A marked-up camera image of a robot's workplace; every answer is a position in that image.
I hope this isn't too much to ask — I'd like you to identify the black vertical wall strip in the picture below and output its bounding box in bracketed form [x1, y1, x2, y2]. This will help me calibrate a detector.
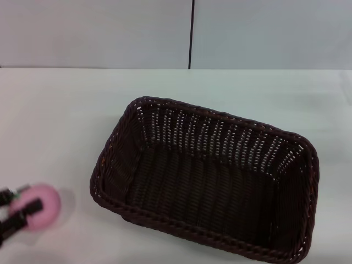
[188, 0, 196, 69]

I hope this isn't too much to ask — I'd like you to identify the black woven plastic basket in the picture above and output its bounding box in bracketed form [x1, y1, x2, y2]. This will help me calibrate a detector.
[89, 95, 320, 264]

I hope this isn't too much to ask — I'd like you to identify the pink toy peach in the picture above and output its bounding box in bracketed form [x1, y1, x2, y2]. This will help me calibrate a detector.
[8, 183, 62, 231]

